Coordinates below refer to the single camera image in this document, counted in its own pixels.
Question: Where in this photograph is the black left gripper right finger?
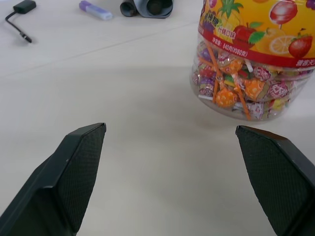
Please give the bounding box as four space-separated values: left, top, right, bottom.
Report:
235 125 315 236

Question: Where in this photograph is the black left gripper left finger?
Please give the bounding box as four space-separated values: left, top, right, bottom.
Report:
0 122 107 236

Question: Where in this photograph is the orange dotted wrapped lollipop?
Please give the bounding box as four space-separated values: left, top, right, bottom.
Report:
212 78 238 108

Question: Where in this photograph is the clear plastic lollipop jar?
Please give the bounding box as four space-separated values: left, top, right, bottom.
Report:
189 0 315 121

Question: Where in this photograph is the purple and white marker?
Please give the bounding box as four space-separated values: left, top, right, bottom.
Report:
78 0 114 21

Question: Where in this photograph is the black cable adapter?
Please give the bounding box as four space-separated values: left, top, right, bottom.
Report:
4 0 37 44

